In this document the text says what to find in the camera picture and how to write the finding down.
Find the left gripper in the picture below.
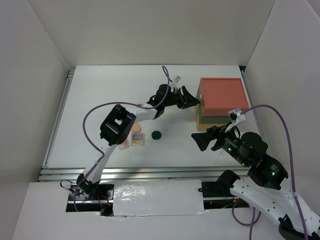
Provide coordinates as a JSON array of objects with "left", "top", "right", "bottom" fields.
[{"left": 163, "top": 85, "right": 200, "bottom": 110}]

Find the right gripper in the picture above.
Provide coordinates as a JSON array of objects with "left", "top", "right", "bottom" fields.
[{"left": 190, "top": 120, "right": 249, "bottom": 166}]

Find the green drawer unit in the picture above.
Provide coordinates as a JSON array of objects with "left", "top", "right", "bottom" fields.
[{"left": 196, "top": 87, "right": 230, "bottom": 125}]

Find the salmon top drawer unit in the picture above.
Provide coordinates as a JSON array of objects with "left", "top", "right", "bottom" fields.
[{"left": 197, "top": 77, "right": 249, "bottom": 117}]

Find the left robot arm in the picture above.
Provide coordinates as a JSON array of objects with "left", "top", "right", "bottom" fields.
[{"left": 76, "top": 83, "right": 200, "bottom": 200}]

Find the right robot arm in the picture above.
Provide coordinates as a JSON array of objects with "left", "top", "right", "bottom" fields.
[{"left": 191, "top": 125, "right": 320, "bottom": 240}]

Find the yellow bottom drawer unit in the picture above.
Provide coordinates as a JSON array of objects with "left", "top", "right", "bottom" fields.
[{"left": 195, "top": 105, "right": 229, "bottom": 132}]

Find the colourful square eyeshadow palette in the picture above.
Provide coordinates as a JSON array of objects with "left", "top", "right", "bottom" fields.
[{"left": 131, "top": 133, "right": 145, "bottom": 146}]

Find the nude eyeshadow palette vertical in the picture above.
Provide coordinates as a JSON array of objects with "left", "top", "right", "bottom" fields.
[{"left": 119, "top": 139, "right": 130, "bottom": 150}]

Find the white taped front panel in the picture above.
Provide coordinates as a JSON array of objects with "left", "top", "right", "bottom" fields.
[{"left": 113, "top": 179, "right": 205, "bottom": 217}]

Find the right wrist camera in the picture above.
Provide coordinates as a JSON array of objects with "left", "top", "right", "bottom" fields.
[{"left": 225, "top": 108, "right": 246, "bottom": 133}]

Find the aluminium front rail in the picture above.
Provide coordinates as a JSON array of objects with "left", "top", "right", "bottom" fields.
[{"left": 38, "top": 166, "right": 249, "bottom": 183}]

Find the aluminium rail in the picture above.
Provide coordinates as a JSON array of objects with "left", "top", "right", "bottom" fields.
[
  {"left": 41, "top": 68, "right": 76, "bottom": 168},
  {"left": 38, "top": 166, "right": 249, "bottom": 183}
]

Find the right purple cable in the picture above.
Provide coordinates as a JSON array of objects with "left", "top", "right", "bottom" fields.
[{"left": 231, "top": 104, "right": 310, "bottom": 240}]

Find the aluminium left rail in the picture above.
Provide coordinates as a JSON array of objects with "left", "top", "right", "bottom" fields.
[{"left": 41, "top": 68, "right": 76, "bottom": 168}]

